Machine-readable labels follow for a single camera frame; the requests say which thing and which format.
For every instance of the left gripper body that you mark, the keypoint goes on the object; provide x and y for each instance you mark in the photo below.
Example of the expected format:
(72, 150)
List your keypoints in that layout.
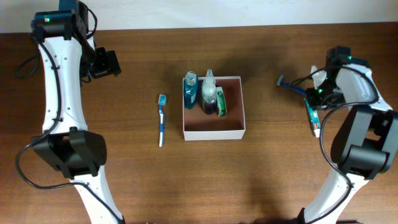
(104, 64)

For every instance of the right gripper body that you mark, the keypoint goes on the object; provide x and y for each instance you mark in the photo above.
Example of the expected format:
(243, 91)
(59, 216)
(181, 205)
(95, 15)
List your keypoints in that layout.
(315, 97)

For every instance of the teal toothpaste tube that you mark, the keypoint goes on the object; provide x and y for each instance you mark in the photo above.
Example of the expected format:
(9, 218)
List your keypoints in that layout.
(314, 119)

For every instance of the blue disposable razor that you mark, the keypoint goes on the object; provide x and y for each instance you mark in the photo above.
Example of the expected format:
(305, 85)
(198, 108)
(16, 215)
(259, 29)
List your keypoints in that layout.
(281, 82)

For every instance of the teal mouthwash bottle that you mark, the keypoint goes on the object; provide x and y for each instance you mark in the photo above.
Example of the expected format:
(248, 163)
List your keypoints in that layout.
(190, 89)

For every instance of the green soap box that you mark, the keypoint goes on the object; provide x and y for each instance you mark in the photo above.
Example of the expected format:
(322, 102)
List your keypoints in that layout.
(221, 102)

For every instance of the clear blue spray bottle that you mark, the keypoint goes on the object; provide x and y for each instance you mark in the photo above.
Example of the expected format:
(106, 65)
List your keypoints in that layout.
(208, 93)

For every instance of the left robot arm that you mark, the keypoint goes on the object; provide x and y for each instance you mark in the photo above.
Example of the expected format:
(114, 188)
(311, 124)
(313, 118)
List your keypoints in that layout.
(70, 57)

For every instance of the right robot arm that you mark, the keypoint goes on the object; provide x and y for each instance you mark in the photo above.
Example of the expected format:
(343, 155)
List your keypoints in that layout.
(366, 143)

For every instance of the blue white toothbrush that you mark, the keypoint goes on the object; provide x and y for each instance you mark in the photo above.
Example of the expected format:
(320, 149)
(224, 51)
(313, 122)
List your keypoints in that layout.
(161, 103)

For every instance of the white cardboard box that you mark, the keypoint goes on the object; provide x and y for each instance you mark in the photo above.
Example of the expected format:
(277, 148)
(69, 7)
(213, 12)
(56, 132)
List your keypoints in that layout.
(198, 126)

